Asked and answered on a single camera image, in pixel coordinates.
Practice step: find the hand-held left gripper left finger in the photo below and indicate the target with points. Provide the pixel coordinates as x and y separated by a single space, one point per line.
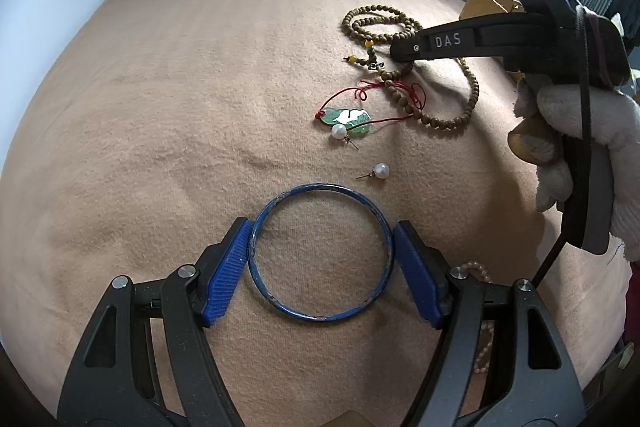
227 272

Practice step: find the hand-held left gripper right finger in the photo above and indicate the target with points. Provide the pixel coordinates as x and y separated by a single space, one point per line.
417 272

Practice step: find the pearl stud earring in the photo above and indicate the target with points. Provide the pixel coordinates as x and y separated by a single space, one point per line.
381 170
339 132

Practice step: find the blue bangle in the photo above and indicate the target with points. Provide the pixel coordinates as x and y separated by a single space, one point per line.
320 187

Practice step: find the person's right hand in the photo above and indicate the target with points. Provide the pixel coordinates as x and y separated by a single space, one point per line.
625 132

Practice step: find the person's left hand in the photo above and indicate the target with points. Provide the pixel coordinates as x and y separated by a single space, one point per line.
352 421

